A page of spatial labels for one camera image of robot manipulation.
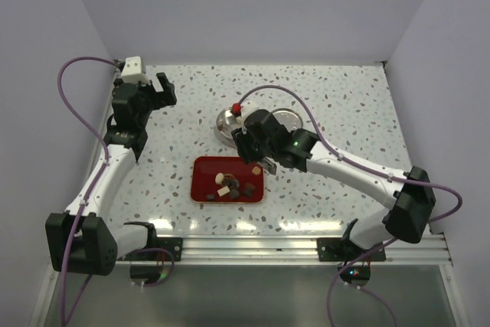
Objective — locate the white round chocolate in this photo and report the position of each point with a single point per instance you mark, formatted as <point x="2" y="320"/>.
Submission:
<point x="219" y="178"/>

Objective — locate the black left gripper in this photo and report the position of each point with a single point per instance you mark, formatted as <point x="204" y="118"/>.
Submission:
<point x="166" y="97"/>

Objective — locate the black right base bracket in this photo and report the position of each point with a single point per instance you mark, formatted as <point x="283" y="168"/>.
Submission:
<point x="340" y="249"/>

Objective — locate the round metal tin lid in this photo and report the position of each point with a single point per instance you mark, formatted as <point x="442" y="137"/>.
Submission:
<point x="288" y="118"/>

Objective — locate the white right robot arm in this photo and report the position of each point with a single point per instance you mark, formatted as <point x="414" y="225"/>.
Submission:
<point x="407" y="200"/>

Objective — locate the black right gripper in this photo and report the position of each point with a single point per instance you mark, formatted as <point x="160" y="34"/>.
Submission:
<point x="244" y="151"/>

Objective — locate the tan square Sweet chocolate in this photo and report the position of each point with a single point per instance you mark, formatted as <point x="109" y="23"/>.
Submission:
<point x="256" y="170"/>

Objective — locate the red rectangular tray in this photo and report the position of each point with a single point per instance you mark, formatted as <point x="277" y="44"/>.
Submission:
<point x="203" y="180"/>

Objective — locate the dark striped centre chocolate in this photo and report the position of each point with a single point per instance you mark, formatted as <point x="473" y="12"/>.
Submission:
<point x="228" y="179"/>

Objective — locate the dark oval chocolate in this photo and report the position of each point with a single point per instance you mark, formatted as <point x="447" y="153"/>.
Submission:
<point x="234" y="194"/>

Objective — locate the white rectangular chocolate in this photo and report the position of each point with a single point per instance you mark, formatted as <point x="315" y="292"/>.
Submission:
<point x="223" y="191"/>

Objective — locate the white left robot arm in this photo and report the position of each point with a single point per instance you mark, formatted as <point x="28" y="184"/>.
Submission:
<point x="79" y="239"/>

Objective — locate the round metal tin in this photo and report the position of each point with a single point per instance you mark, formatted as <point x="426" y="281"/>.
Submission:
<point x="226" y="123"/>

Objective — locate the aluminium mounting rail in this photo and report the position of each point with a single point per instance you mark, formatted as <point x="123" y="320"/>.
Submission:
<point x="299" y="250"/>

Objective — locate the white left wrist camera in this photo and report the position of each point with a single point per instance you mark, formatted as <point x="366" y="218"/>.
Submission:
<point x="133" y="71"/>

